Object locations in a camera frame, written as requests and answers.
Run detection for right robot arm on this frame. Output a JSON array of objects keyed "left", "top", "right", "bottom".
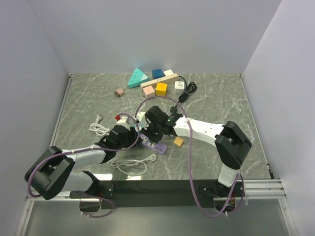
[{"left": 137, "top": 106, "right": 252, "bottom": 196}]

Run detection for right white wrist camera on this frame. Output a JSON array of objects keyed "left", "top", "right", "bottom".
[{"left": 135, "top": 112, "right": 148, "bottom": 129}]

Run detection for brown small charger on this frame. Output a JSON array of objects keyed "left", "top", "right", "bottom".
[{"left": 114, "top": 88, "right": 125, "bottom": 97}]

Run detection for yellow cube socket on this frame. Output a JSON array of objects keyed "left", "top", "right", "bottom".
[{"left": 156, "top": 83, "right": 167, "bottom": 96}]

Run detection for orange small charger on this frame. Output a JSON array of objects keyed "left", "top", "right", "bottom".
[{"left": 173, "top": 137, "right": 184, "bottom": 147}]

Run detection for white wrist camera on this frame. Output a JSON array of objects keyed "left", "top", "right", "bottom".
[
  {"left": 135, "top": 112, "right": 148, "bottom": 129},
  {"left": 115, "top": 115, "right": 130, "bottom": 129}
]

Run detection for black base bar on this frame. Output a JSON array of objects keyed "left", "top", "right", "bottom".
[{"left": 70, "top": 179, "right": 247, "bottom": 213}]

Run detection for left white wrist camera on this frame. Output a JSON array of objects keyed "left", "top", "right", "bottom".
[{"left": 115, "top": 115, "right": 130, "bottom": 129}]

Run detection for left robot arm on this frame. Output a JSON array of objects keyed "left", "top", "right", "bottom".
[{"left": 25, "top": 125, "right": 141, "bottom": 200}]

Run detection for pink cube socket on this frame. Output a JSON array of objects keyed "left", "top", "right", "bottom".
[{"left": 142, "top": 86, "right": 156, "bottom": 99}]

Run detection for teal power strip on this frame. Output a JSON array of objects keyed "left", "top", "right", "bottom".
[{"left": 131, "top": 123, "right": 143, "bottom": 133}]

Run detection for teal triangular power socket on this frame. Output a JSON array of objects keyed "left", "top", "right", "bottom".
[{"left": 127, "top": 68, "right": 149, "bottom": 89}]

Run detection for dark blue cube socket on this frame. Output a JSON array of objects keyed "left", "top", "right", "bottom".
[{"left": 152, "top": 68, "right": 165, "bottom": 79}]

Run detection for white cord of teal strip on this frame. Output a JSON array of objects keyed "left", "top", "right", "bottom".
[{"left": 89, "top": 113, "right": 111, "bottom": 136}]

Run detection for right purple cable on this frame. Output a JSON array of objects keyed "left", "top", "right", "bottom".
[{"left": 135, "top": 95, "right": 246, "bottom": 218}]

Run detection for white cube adapter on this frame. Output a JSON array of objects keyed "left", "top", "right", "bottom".
[{"left": 174, "top": 81, "right": 186, "bottom": 94}]

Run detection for purple power strip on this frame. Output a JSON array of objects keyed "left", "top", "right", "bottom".
[{"left": 140, "top": 134, "right": 167, "bottom": 154}]

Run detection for black power cord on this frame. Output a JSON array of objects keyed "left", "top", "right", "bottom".
[{"left": 169, "top": 75, "right": 198, "bottom": 114}]

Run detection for white cube socket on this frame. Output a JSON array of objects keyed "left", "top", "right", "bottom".
[{"left": 163, "top": 69, "right": 174, "bottom": 76}]

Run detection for beige long power strip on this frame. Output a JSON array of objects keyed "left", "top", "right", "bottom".
[{"left": 140, "top": 73, "right": 179, "bottom": 89}]

